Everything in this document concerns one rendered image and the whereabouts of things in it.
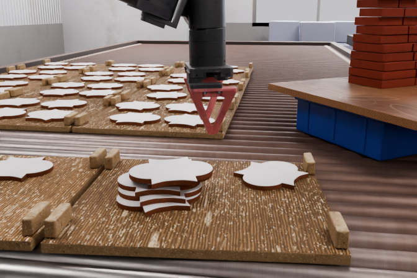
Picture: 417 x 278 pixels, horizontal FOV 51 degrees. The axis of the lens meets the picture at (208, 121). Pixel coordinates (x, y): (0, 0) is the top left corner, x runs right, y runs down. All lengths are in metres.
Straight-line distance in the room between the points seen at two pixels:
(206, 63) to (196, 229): 0.24
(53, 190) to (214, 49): 0.37
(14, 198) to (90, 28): 5.17
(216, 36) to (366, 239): 0.37
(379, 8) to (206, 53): 0.69
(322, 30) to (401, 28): 3.88
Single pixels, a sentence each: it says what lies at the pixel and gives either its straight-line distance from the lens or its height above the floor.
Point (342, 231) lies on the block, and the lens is 0.61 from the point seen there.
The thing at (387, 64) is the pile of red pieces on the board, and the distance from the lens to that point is 1.24.
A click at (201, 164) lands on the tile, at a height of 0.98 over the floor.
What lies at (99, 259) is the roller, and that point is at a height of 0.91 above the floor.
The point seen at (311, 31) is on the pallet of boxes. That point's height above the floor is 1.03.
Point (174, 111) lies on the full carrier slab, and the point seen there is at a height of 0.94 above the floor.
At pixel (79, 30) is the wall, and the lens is 5.97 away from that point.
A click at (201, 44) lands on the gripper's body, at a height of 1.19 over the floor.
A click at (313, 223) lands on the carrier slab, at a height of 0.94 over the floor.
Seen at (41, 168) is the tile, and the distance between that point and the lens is 0.90.
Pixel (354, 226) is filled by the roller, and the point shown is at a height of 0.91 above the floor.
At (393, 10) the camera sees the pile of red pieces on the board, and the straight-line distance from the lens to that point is 1.28.
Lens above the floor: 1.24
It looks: 14 degrees down
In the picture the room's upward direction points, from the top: straight up
